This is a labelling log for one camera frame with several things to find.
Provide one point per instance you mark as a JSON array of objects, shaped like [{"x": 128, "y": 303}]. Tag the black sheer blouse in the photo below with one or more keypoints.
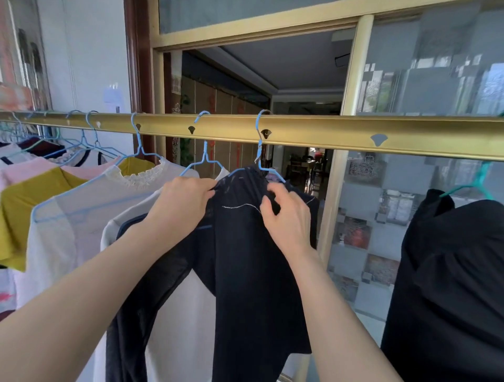
[{"x": 244, "y": 275}]

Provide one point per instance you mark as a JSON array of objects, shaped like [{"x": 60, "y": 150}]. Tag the sheer white lace-collar shirt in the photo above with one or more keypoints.
[{"x": 78, "y": 236}]

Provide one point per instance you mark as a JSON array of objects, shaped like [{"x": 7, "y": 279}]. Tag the ceiling lamp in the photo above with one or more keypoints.
[{"x": 342, "y": 59}]

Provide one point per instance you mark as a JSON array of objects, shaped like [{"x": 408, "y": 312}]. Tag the pink t-shirt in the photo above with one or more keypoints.
[{"x": 23, "y": 169}]

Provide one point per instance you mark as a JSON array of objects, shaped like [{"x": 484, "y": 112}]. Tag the person's right forearm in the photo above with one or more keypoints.
[{"x": 342, "y": 326}]

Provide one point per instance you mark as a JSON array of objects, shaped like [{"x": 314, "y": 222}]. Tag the person's left hand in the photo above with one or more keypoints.
[{"x": 177, "y": 204}]

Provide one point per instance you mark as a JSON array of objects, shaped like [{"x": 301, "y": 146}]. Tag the person's right hand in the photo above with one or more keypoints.
[{"x": 289, "y": 224}]

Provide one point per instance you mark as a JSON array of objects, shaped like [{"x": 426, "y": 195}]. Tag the mustard yellow t-shirt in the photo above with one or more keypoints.
[{"x": 23, "y": 204}]

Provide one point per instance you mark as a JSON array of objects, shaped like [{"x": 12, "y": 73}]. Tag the black shorts with logo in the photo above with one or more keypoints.
[{"x": 453, "y": 295}]

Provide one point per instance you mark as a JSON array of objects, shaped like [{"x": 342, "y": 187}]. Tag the gold framed glass door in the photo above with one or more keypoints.
[{"x": 358, "y": 59}]

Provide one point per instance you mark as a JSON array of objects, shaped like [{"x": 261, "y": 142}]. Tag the brown door frame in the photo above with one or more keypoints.
[{"x": 138, "y": 59}]

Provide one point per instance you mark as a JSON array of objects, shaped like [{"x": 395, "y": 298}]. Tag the pale pink blouse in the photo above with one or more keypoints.
[{"x": 177, "y": 326}]

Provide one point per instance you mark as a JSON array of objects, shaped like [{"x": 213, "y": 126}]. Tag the gold clothes rail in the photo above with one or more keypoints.
[{"x": 354, "y": 134}]

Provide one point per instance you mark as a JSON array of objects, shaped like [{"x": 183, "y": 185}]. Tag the person's left forearm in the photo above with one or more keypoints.
[{"x": 71, "y": 315}]

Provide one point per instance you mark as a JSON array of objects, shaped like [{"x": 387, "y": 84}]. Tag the white paper notice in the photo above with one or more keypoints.
[{"x": 112, "y": 96}]

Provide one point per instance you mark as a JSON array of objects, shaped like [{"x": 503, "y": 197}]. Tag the white black-trimmed tank top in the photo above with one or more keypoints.
[{"x": 90, "y": 157}]

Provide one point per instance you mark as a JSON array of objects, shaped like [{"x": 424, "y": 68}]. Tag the metal mop poles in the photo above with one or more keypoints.
[{"x": 35, "y": 71}]

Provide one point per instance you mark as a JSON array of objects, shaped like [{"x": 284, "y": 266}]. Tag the orange patterned hanging sheet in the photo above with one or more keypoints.
[{"x": 15, "y": 98}]

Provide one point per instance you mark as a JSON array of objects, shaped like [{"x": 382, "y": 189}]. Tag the dark red t-shirt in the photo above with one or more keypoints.
[{"x": 43, "y": 147}]

